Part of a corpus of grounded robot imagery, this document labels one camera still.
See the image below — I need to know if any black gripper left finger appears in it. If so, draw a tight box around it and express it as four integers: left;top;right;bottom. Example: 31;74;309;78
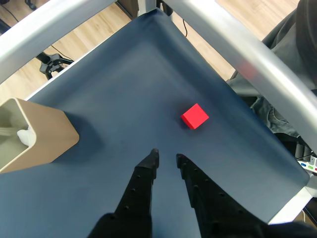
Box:
88;148;160;238

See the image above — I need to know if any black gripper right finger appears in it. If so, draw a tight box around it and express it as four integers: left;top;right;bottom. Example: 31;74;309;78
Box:
175;153;270;238

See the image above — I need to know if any red cube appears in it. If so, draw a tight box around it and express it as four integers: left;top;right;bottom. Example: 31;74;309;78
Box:
180;103;210;130

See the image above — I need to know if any beige square box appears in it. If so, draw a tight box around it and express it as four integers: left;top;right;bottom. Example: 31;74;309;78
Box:
0;97;80;174

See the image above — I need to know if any dark blue table mat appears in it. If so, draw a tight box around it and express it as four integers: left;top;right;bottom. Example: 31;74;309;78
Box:
0;7;312;238

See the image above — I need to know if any white cloth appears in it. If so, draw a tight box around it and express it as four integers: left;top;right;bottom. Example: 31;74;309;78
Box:
16;125;36;147

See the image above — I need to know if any black tripod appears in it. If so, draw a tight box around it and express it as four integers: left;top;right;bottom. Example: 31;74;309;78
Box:
36;51;75;80

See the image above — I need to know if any person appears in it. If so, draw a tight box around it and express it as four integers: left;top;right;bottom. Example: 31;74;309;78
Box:
226;0;317;139

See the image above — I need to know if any dark furniture panel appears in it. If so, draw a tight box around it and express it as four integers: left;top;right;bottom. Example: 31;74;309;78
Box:
116;0;139;19

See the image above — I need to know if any silver aluminium frame rail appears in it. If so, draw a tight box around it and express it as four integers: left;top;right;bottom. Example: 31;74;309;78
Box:
158;0;317;139
0;0;119;85

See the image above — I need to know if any grey vertical frame post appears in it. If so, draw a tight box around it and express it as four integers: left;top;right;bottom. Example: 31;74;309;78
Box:
138;0;158;13

